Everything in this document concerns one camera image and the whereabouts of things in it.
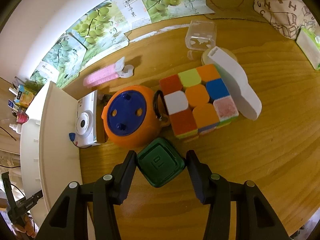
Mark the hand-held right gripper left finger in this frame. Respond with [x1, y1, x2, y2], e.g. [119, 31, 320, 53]
[35, 150, 137, 240]

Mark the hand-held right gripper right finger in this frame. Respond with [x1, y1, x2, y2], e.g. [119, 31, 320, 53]
[186, 150, 288, 240]

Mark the dark green square bottle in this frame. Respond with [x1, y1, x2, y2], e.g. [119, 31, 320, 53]
[136, 137, 185, 188]

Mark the orange round toy blue lid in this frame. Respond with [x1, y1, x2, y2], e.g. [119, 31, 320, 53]
[102, 85, 162, 147]

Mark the white plastic storage tray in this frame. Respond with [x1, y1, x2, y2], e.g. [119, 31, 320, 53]
[20, 81, 87, 230]

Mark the colourful puzzle cube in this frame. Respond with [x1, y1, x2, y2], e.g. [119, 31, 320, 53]
[159, 64, 239, 139]

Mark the white plastic case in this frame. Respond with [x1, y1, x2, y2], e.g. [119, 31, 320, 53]
[207, 46, 262, 121]

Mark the person's left hand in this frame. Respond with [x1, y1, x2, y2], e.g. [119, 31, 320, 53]
[15, 216, 38, 239]

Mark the white spray bottle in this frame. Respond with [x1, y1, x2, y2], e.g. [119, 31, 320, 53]
[9, 123, 23, 134]

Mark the pink tube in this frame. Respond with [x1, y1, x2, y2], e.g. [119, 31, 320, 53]
[83, 57, 134, 88]

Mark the orange juice carton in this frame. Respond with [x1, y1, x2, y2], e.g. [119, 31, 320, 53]
[14, 84, 35, 108]

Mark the clear plastic box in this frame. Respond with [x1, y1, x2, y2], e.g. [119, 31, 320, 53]
[185, 20, 217, 52]

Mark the grape print paper strip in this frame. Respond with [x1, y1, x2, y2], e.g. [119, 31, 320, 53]
[30, 0, 215, 88]

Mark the green tissue pack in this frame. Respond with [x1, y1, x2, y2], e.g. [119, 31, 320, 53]
[296, 27, 320, 70]

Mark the white camera print box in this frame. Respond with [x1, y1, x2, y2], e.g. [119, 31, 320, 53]
[69, 91, 105, 148]

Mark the thin black cable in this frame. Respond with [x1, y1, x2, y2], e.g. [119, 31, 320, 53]
[0, 126, 17, 140]

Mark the black cord loop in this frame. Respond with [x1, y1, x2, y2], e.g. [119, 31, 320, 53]
[153, 90, 165, 120]

